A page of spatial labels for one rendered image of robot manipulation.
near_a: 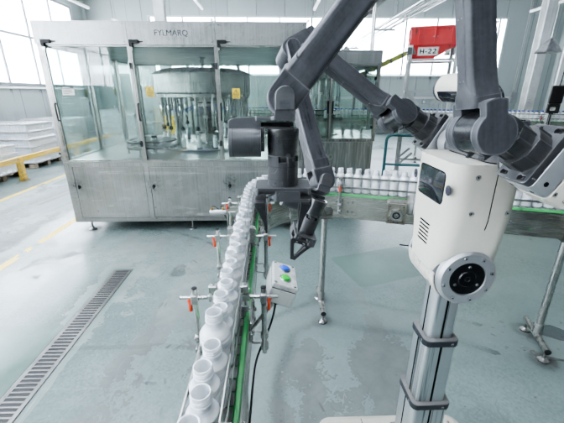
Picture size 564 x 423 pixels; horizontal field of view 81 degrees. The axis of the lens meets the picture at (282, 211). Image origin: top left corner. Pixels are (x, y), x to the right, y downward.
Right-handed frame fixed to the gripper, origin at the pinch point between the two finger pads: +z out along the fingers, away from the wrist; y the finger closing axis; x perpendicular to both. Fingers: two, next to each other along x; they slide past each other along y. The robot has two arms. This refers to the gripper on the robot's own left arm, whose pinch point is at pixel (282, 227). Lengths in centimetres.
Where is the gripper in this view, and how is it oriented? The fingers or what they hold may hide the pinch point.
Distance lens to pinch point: 66.4
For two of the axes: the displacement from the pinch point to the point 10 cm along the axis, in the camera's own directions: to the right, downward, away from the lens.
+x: -0.2, -3.4, 9.4
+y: 10.0, 0.0, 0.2
